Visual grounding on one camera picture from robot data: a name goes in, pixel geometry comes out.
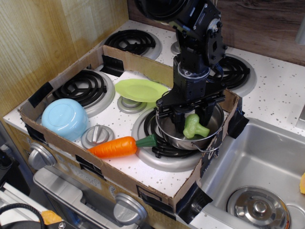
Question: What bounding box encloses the back left stove burner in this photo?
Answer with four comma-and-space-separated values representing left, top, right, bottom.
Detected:
102, 30, 162, 60

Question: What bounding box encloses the green toy broccoli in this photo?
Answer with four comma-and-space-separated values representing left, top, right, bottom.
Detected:
183, 114, 210, 139

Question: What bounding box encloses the stainless steel pan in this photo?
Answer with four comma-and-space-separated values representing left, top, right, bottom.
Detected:
155, 104, 224, 152

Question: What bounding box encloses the cardboard fence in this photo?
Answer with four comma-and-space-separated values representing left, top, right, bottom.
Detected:
17, 44, 250, 225

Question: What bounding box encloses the silver stove knob back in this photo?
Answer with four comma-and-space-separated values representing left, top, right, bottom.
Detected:
171, 41, 181, 55

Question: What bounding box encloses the black cable bottom left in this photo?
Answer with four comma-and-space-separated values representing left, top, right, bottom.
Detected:
0, 203, 45, 229

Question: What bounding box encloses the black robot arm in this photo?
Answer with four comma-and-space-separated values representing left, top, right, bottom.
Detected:
135, 0, 227, 133

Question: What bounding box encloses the silver stove knob middle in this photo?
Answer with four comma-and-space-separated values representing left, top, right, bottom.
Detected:
117, 96, 147, 114

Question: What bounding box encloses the orange object in sink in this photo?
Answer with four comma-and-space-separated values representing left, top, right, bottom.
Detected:
299, 173, 305, 194

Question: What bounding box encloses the silver oven door handle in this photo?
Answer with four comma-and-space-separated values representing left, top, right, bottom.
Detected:
33, 168, 122, 229

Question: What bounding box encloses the stove burner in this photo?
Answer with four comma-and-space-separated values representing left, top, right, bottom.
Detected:
47, 69, 115, 117
132, 108, 201, 172
102, 30, 162, 60
208, 54, 257, 97

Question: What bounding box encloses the silver toy sink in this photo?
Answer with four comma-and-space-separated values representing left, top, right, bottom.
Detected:
197, 119, 305, 229

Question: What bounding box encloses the green plastic plate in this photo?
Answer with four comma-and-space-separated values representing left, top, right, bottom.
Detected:
114, 79, 168, 103

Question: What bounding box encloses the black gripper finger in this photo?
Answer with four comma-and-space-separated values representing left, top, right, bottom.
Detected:
173, 109, 185, 132
199, 103, 214, 126

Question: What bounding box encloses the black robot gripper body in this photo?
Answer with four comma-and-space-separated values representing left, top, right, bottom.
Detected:
156, 57, 226, 118

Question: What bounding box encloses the silver oven knob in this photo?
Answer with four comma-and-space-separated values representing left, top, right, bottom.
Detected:
28, 142, 57, 170
113, 193, 148, 226

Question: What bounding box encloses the silver oven knob right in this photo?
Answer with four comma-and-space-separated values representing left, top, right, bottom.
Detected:
113, 193, 148, 226

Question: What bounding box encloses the silver oven knob left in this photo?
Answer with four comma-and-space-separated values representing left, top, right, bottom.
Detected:
28, 142, 57, 170

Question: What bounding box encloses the orange toy carrot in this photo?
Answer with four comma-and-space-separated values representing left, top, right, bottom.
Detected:
88, 134, 157, 159

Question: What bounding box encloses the silver stove knob front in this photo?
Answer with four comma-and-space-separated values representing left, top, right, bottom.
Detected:
81, 125, 115, 149

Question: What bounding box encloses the front right stove burner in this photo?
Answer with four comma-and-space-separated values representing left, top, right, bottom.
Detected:
132, 108, 201, 172

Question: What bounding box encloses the back right stove burner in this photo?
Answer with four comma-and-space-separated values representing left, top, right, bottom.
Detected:
208, 54, 257, 97

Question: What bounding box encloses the stainless steel pot lid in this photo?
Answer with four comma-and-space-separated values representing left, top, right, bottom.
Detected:
226, 186, 291, 229

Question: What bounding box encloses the light blue plastic bowl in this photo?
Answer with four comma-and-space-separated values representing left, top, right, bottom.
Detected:
41, 98, 89, 141

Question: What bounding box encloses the front left stove burner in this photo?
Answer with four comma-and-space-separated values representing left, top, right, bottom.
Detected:
47, 69, 115, 117

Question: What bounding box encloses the orange object bottom left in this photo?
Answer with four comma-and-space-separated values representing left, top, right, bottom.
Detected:
41, 210, 62, 225

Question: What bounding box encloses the silver stove knob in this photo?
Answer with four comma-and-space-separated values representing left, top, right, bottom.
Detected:
117, 96, 147, 114
171, 41, 181, 55
81, 125, 115, 149

